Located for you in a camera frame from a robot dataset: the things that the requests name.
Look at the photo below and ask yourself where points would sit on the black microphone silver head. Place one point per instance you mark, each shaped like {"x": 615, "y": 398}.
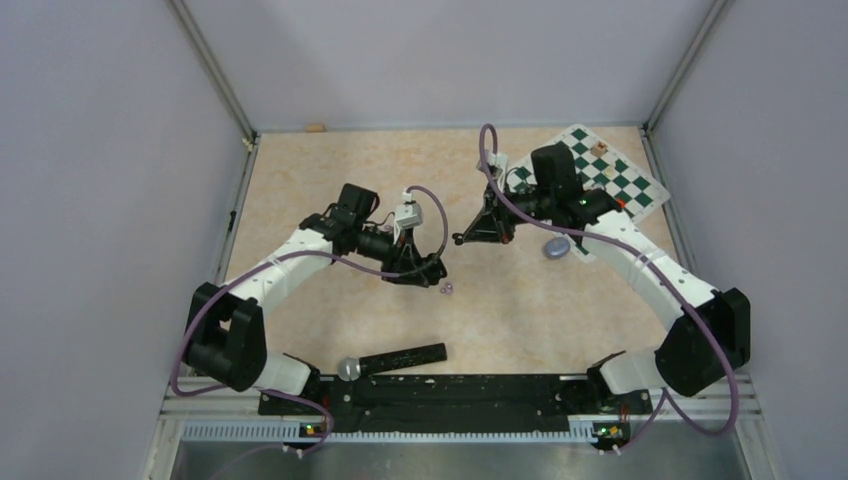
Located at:
{"x": 351, "y": 369}

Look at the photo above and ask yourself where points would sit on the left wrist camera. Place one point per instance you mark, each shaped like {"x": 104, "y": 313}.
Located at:
{"x": 408, "y": 215}

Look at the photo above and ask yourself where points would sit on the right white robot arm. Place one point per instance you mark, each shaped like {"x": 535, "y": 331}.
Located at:
{"x": 708, "y": 330}

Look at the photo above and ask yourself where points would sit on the small wooden cube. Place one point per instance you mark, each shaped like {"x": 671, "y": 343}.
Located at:
{"x": 599, "y": 149}

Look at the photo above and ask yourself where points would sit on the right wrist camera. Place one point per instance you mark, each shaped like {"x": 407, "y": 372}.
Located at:
{"x": 497, "y": 163}

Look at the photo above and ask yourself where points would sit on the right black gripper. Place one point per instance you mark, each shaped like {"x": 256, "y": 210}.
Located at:
{"x": 493, "y": 224}

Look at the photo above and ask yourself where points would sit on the grey purple charging case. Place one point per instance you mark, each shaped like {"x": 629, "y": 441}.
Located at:
{"x": 556, "y": 248}

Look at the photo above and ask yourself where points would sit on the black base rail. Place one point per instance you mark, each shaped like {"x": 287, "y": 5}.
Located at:
{"x": 454, "y": 404}

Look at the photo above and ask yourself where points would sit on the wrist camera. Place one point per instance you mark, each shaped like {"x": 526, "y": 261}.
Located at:
{"x": 408, "y": 215}
{"x": 497, "y": 163}

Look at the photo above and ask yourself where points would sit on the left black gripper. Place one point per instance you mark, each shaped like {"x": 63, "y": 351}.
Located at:
{"x": 411, "y": 268}

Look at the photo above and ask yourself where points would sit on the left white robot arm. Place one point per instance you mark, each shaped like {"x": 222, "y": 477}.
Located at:
{"x": 225, "y": 332}

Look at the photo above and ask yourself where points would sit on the cork stopper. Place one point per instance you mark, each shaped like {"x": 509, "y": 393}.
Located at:
{"x": 315, "y": 128}

